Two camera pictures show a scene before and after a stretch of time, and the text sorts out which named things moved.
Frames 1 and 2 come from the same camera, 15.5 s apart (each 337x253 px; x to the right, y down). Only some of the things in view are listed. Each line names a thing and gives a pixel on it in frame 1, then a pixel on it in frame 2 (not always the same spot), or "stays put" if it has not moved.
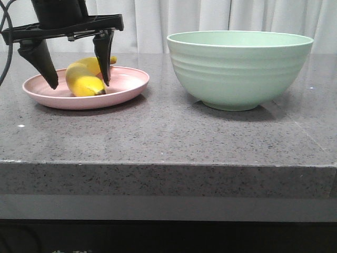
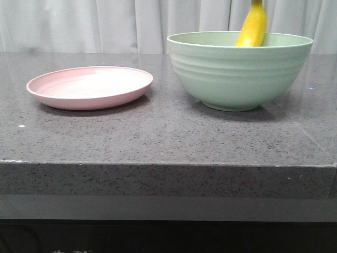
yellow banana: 85,78 to 254,30
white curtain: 147,23 stays put
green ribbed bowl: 237,70 stays put
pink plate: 125,84 stays put
